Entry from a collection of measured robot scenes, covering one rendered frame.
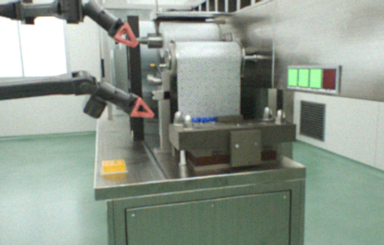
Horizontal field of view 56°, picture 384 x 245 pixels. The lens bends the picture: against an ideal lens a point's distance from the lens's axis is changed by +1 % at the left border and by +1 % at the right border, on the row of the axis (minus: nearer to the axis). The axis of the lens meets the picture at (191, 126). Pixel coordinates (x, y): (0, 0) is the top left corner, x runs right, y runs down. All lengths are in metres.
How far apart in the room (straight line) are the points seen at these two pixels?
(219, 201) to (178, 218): 0.13
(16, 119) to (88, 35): 1.94
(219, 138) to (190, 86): 0.25
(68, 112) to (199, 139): 5.86
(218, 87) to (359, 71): 0.55
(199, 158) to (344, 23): 0.56
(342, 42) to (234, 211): 0.57
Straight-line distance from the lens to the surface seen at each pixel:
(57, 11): 1.35
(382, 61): 0.88
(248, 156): 1.15
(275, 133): 1.20
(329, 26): 1.03
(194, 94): 1.29
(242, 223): 1.18
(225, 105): 1.33
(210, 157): 1.14
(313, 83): 1.06
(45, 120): 6.94
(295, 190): 1.22
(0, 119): 7.07
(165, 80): 1.34
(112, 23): 1.28
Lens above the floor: 1.23
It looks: 10 degrees down
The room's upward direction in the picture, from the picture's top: 1 degrees counter-clockwise
